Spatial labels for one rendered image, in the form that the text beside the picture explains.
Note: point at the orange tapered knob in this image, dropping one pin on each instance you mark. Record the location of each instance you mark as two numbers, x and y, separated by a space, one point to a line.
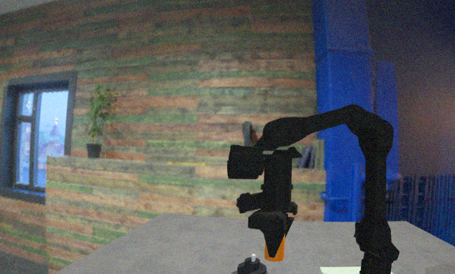
280 253

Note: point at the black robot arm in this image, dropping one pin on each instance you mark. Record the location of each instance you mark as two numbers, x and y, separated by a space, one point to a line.
375 136

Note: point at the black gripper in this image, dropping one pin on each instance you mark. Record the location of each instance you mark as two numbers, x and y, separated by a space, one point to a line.
272 219

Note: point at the dark grey round pedestal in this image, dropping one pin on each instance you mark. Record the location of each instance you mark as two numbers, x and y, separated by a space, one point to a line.
251 265

